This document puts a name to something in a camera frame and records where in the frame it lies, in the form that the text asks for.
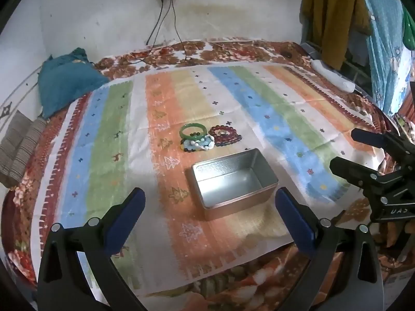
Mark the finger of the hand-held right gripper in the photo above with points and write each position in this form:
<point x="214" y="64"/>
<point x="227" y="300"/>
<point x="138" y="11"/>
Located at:
<point x="348" y="168"/>
<point x="373" y="138"/>

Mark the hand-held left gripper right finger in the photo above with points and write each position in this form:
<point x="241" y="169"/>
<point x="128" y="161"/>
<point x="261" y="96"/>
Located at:
<point x="295" y="217"/>

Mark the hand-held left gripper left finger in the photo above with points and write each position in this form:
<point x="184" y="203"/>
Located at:
<point x="124" y="215"/>

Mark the silver metal tin box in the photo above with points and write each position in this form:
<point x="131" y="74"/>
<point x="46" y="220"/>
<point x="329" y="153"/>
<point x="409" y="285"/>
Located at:
<point x="227" y="184"/>

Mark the green jade bangle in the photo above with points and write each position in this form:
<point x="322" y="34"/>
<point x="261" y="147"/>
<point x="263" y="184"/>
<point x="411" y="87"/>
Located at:
<point x="182" y="132"/>

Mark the white oblong object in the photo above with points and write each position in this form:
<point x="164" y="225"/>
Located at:
<point x="334" y="76"/>

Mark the light blue printed cloth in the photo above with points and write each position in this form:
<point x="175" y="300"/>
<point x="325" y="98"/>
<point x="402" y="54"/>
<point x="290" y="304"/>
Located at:
<point x="385" y="39"/>

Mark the green cloth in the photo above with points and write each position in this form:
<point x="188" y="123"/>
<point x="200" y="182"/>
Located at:
<point x="409" y="29"/>

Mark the striped colourful mat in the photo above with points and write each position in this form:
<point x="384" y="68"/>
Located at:
<point x="162" y="103"/>

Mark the grey striped cushion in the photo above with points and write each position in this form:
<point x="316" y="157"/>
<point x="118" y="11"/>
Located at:
<point x="19" y="145"/>

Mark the mustard yellow garment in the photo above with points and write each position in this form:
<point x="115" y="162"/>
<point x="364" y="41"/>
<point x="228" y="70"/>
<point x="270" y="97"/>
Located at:
<point x="334" y="13"/>

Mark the teal pillow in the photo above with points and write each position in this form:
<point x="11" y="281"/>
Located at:
<point x="68" y="81"/>

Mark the brown floral blanket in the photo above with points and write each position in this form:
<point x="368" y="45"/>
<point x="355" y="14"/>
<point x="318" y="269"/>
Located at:
<point x="233" y="50"/>

